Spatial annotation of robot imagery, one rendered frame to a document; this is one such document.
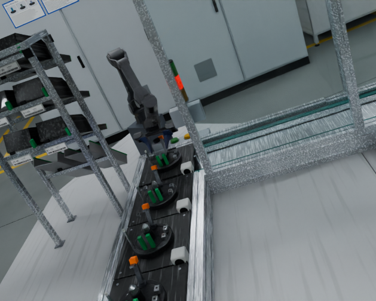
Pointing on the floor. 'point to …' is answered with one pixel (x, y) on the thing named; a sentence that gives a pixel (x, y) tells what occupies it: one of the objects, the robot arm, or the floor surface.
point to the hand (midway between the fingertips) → (157, 143)
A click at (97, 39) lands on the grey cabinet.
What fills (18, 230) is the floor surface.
